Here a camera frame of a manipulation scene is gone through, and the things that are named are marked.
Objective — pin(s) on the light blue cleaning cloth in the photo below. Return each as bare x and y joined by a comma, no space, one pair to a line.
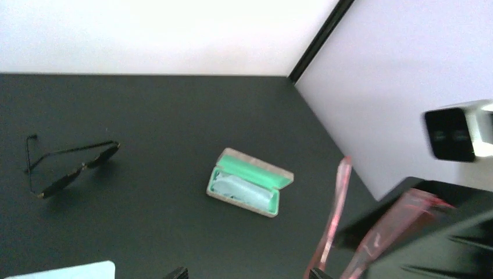
234,187
105,269

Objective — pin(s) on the black right frame post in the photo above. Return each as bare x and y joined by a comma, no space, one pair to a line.
329,25

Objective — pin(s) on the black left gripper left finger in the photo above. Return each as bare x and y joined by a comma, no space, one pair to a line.
178,273

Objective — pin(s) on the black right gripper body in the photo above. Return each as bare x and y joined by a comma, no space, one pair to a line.
459,245

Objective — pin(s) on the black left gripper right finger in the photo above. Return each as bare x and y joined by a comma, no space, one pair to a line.
316,273

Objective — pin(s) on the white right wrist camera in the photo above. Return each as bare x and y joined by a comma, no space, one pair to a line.
460,132

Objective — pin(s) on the grey felt glasses case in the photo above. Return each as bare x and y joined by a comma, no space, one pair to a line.
254,170

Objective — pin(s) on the pink transparent sunglasses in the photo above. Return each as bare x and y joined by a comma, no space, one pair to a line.
373,234

